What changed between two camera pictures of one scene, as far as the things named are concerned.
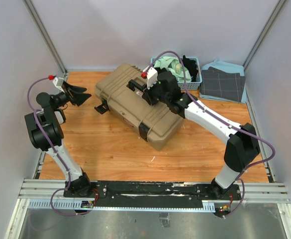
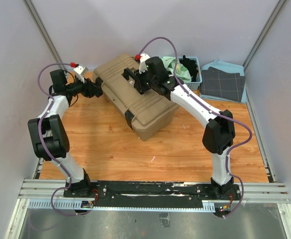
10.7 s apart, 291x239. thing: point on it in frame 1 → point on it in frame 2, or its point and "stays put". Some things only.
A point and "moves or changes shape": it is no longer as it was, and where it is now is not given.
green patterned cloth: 174,65 stays put
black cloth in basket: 192,66 stays put
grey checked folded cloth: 218,84 stays put
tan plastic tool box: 156,124 moves or changes shape
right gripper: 146,94 → 137,84
